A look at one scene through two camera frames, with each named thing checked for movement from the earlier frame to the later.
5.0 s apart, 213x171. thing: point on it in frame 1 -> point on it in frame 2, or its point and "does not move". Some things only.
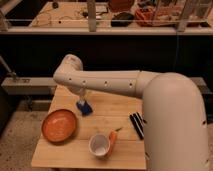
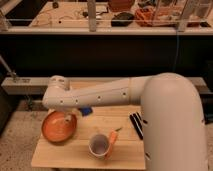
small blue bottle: x=84 y=109 does not move
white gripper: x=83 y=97 -> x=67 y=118
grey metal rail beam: x=45 y=85 does not move
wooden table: x=112 y=136 does not move
